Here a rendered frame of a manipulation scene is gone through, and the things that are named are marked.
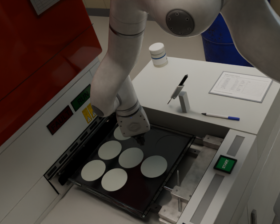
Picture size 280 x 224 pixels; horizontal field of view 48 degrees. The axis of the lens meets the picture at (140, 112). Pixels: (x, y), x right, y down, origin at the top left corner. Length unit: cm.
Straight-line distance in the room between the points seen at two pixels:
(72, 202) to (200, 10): 94
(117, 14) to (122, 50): 11
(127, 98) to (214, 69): 55
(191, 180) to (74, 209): 46
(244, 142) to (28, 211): 80
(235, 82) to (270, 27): 69
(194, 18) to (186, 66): 91
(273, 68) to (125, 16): 33
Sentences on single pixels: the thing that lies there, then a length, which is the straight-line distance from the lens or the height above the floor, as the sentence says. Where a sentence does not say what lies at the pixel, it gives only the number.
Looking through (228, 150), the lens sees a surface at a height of 96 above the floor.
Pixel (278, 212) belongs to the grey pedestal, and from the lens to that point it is 111.
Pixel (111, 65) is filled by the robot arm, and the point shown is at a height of 136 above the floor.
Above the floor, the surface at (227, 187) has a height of 96.
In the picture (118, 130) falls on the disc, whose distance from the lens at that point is 133.
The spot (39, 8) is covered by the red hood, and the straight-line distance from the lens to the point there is 103.
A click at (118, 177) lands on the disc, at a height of 90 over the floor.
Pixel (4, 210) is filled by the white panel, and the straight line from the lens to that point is 119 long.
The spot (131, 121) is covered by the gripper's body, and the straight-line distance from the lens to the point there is 104.
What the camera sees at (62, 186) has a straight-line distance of 129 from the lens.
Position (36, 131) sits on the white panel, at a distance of 114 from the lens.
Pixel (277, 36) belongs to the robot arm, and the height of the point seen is 145.
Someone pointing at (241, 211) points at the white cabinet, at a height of 75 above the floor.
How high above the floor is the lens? 178
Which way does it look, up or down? 40 degrees down
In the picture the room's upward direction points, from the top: 20 degrees counter-clockwise
